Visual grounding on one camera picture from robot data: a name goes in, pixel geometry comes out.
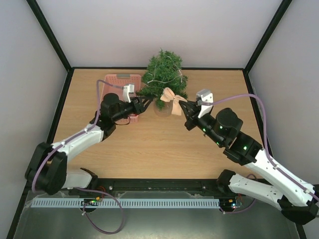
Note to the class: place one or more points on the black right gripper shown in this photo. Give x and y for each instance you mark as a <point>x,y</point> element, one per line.
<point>193,115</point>

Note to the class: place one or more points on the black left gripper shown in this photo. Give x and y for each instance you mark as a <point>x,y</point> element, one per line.
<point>139,108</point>

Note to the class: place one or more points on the round wooden tree base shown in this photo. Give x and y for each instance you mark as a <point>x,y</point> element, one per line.
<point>164,110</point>

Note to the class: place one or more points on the pink perforated plastic basket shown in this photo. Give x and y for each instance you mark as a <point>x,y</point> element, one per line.
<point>113,108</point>

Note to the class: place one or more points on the clear led string lights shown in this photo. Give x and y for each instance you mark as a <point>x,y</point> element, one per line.
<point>165,67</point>

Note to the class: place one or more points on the small green christmas tree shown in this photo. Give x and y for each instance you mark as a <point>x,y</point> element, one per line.
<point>156,89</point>

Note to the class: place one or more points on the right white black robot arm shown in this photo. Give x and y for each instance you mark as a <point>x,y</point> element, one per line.
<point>294,198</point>

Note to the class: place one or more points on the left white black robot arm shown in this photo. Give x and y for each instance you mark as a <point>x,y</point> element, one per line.
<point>47,170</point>

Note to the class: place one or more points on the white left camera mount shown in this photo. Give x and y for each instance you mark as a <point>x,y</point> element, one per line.
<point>126,97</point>

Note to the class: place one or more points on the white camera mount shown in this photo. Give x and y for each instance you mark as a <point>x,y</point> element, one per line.
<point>126,97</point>
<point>204,110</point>

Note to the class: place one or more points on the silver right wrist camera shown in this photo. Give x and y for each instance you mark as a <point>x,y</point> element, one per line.
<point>204,97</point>

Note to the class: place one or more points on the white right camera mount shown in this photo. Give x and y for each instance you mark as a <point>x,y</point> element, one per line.
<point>204,110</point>

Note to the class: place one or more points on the black front frame rail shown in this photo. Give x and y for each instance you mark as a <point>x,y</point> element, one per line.
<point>203,187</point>

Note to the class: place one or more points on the light blue slotted cable duct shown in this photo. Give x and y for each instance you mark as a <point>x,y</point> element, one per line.
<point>126,203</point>

